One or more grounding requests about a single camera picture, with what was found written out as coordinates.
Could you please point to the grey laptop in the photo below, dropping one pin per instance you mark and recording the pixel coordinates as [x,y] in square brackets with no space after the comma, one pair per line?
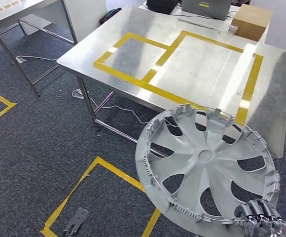
[207,9]

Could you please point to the steel frame table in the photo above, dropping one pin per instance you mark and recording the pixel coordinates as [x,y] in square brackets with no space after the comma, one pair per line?
[22,9]

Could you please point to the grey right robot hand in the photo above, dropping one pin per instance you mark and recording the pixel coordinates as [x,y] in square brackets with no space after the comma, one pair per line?
[261,222]

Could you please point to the white desk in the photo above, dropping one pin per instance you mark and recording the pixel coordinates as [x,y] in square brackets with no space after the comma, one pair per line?
[155,13]

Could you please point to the grey plastic wheel cover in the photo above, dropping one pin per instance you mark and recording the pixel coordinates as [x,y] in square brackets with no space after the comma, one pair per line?
[204,157]

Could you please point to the clear plastic bag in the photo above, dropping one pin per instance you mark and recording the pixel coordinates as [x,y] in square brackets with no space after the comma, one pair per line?
[232,29]

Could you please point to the yellow workbench tape outline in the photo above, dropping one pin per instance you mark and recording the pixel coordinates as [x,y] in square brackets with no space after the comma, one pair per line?
[123,76]

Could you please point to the black bag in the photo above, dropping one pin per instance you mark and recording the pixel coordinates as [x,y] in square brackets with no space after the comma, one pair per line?
[109,14]

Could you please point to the steel workbench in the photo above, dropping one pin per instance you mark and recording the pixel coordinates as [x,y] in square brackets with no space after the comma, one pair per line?
[84,55]

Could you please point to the black carrying case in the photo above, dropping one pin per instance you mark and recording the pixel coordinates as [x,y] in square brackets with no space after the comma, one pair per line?
[161,6]

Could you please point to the brown cardboard box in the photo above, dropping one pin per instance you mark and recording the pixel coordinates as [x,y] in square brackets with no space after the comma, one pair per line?
[251,23]

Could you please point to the white desk side panel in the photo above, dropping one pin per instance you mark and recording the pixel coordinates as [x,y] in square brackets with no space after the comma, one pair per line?
[88,16]

